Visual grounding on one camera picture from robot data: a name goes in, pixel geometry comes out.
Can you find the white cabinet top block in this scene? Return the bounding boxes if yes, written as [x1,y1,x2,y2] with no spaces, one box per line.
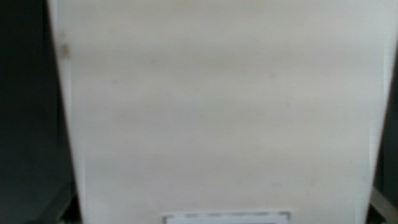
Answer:
[48,0,398,224]

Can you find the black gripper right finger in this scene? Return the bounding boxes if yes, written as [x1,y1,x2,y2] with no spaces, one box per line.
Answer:
[371,193,398,224]

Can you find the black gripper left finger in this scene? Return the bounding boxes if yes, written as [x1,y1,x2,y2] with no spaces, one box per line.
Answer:
[41,196,80,224]

